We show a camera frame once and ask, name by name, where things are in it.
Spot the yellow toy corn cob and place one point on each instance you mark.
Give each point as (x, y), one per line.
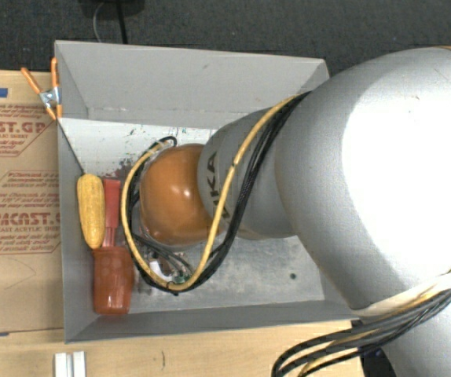
(91, 210)

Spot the brown cardboard board red print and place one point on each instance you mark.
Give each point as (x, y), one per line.
(21, 273)

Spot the grey metal bin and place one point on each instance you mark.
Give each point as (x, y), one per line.
(139, 77)

